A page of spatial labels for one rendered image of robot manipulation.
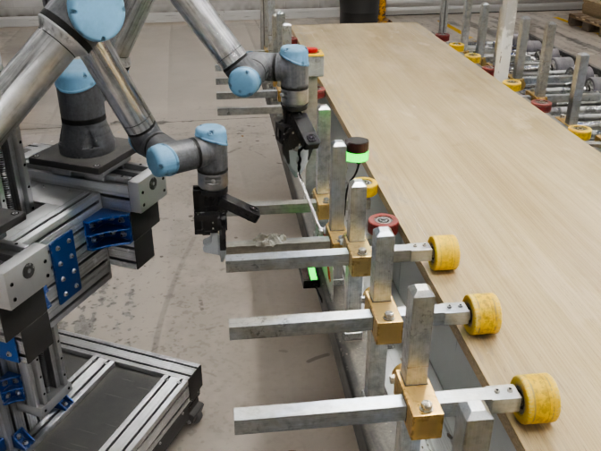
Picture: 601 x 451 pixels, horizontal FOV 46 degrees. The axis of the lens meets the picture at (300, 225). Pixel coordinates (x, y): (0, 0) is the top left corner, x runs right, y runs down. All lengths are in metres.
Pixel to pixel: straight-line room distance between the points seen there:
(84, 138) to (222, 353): 1.24
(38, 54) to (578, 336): 1.18
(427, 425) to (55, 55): 0.95
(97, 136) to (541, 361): 1.23
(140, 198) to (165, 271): 1.57
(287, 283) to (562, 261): 1.78
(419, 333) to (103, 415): 1.41
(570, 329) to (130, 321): 2.05
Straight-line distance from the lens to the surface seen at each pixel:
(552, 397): 1.22
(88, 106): 1.92
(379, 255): 1.33
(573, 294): 1.63
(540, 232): 1.88
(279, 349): 2.87
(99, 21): 1.45
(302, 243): 1.81
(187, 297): 3.22
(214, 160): 1.68
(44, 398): 2.16
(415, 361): 1.15
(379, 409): 1.15
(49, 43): 1.45
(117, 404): 2.37
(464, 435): 0.92
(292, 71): 1.88
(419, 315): 1.10
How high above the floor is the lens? 1.72
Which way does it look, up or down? 27 degrees down
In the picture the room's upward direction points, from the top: straight up
